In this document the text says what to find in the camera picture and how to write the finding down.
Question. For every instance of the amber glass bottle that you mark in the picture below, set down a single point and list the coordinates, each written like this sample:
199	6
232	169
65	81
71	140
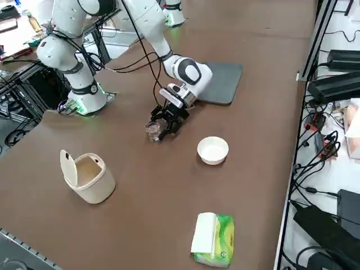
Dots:
35	24

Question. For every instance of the aluminium rail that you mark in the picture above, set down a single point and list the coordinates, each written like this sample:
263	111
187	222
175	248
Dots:
17	242

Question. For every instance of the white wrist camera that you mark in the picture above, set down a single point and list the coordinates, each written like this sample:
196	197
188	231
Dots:
171	98

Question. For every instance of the clear glass measuring cup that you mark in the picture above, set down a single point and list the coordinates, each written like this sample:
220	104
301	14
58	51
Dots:
153	132

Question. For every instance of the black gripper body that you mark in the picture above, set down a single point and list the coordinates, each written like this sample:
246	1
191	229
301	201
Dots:
173	112

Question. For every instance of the black box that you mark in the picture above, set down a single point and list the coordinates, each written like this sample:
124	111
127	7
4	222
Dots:
350	208

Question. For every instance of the beige bin with lid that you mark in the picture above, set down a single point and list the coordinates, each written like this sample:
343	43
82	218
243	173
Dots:
95	188

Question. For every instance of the large black power adapter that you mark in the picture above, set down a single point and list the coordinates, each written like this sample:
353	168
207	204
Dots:
317	225

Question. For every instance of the aluminium frame bar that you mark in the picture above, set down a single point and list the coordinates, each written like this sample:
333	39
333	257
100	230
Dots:
315	47

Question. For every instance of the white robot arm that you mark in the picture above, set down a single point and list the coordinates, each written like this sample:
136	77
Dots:
174	17
152	31

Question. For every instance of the long black power adapter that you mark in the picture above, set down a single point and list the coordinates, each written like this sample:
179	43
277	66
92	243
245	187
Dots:
334	87

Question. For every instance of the pink and white box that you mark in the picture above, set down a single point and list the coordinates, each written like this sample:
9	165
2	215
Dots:
353	132

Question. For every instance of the green tissue pack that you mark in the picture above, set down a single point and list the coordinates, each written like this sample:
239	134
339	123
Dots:
222	239

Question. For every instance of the white bowl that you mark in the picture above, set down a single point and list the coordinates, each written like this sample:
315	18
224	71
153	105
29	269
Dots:
213	153

